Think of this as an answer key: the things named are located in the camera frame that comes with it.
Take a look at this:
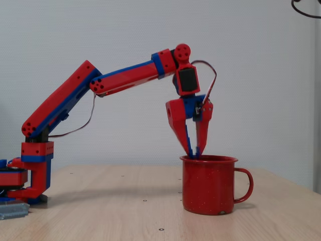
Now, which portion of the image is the red enamel mug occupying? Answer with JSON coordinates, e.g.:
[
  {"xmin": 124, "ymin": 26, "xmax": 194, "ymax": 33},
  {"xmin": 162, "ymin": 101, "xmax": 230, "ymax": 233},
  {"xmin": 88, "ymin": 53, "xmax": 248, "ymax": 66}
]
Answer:
[{"xmin": 179, "ymin": 155, "xmax": 254, "ymax": 216}]

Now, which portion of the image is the red black servo cable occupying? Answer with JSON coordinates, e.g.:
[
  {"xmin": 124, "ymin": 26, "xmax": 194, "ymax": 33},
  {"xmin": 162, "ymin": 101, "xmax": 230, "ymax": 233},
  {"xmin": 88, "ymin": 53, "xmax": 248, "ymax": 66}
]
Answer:
[
  {"xmin": 48, "ymin": 92, "xmax": 98, "ymax": 138},
  {"xmin": 191, "ymin": 60, "xmax": 218, "ymax": 112}
]

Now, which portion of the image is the black hanging cable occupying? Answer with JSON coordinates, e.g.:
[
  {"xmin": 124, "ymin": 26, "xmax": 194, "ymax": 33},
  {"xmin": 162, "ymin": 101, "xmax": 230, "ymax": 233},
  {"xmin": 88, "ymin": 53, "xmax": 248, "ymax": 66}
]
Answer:
[{"xmin": 291, "ymin": 0, "xmax": 321, "ymax": 19}]

